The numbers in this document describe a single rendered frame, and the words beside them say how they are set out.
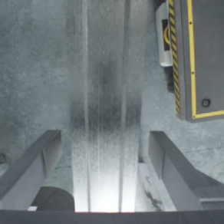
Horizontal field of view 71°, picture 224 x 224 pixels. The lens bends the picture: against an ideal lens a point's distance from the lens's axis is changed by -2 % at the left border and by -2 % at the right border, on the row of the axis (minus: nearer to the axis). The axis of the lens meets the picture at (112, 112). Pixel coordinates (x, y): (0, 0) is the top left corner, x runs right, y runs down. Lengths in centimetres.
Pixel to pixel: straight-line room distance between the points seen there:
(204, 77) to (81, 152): 56
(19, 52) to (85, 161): 88
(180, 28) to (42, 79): 70
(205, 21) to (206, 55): 11
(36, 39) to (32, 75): 19
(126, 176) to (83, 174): 4
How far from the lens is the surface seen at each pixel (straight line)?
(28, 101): 101
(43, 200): 107
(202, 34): 65
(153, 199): 75
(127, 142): 15
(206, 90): 66
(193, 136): 109
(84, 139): 15
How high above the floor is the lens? 88
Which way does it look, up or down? 75 degrees down
